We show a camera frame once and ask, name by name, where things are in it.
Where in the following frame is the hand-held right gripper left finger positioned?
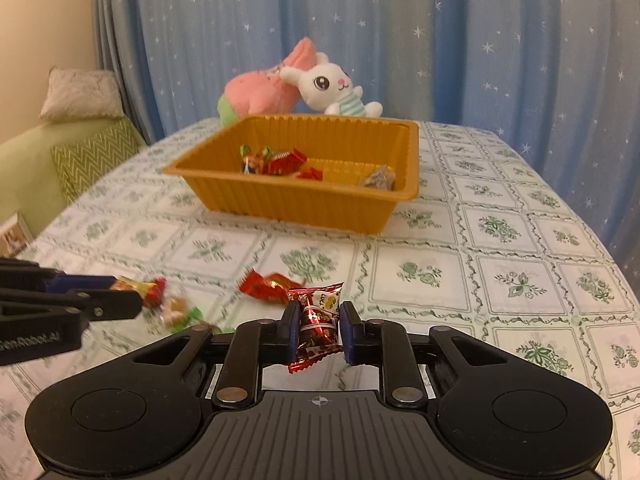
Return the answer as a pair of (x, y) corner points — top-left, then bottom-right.
(132, 302), (302, 408)

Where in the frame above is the red yellow candy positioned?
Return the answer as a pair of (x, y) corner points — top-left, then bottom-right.
(107, 276), (168, 309)

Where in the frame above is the light green sofa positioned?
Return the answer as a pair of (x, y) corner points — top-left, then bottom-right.
(0, 115), (151, 241)

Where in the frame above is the green zigzag cushion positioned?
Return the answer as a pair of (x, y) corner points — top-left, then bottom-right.
(50, 119), (148, 206)

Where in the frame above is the silver snack packet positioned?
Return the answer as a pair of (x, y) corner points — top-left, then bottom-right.
(359, 164), (397, 191)

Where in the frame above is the green snack packet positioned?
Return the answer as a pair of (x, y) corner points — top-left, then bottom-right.
(167, 305), (221, 335)

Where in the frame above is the pink star plush toy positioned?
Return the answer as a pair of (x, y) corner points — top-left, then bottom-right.
(216, 36), (318, 128)

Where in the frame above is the green red candy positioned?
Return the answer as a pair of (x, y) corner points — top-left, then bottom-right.
(239, 144), (273, 175)

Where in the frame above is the clear candy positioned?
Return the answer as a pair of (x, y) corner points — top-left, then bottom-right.
(157, 292), (188, 323)

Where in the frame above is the white rabbit plush toy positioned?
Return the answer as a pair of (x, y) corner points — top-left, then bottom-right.
(279, 51), (383, 118)

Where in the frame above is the bright red snack packet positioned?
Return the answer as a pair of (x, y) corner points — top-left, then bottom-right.
(237, 269), (307, 306)

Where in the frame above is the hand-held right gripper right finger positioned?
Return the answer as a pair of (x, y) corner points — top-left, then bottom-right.
(339, 302), (506, 407)

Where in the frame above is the grey cushion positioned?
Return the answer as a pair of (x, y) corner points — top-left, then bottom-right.
(39, 66), (126, 122)

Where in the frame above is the orange plastic tray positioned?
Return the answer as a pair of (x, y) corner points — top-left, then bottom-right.
(163, 114), (420, 235)

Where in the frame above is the blue star curtain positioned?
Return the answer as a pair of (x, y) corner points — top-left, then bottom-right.
(92, 0), (640, 261)

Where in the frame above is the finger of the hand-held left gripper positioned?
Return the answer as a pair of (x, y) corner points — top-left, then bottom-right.
(0, 285), (143, 322)
(0, 258), (116, 294)

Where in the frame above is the red foil twisted candy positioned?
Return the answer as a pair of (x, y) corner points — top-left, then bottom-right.
(262, 147), (307, 177)

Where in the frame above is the white photo booklet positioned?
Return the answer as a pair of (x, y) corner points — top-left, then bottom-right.
(0, 212), (28, 258)

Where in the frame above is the red white candy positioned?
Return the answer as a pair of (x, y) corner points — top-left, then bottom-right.
(286, 282), (346, 375)

